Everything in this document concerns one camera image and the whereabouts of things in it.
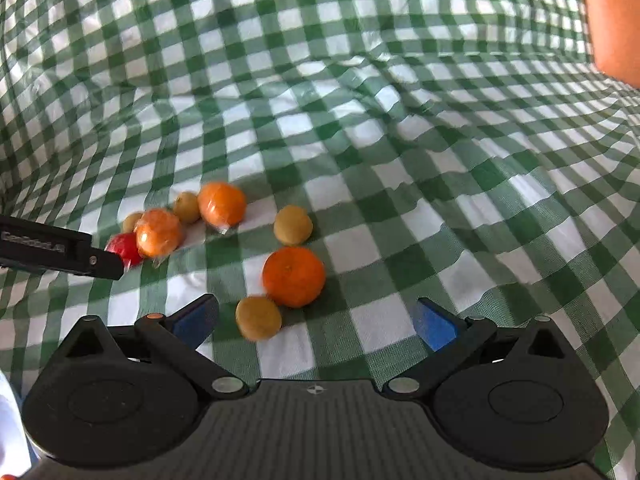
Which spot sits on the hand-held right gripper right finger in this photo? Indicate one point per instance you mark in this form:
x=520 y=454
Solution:
x=437 y=331

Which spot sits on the plastic-wrapped orange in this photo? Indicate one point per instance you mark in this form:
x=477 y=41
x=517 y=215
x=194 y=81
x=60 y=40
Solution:
x=158 y=233
x=222 y=203

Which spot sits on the small yellow-brown longan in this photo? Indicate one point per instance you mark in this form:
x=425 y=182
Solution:
x=293 y=224
x=186 y=207
x=258 y=317
x=131 y=221

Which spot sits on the bare orange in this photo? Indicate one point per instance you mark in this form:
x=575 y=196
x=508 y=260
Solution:
x=294 y=277

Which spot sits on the light blue plate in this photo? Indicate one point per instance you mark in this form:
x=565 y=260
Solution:
x=11 y=425

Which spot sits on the green checked cloth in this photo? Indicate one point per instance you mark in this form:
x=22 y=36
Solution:
x=380 y=150

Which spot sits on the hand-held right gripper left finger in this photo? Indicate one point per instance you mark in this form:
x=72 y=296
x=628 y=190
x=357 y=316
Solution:
x=192 y=321

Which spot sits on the plastic-wrapped red fruit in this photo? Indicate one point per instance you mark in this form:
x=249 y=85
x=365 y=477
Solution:
x=125 y=249

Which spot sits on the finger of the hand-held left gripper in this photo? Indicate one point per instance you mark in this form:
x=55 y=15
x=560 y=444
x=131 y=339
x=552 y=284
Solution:
x=102 y=262

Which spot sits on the orange cushion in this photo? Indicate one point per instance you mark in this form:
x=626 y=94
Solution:
x=611 y=20

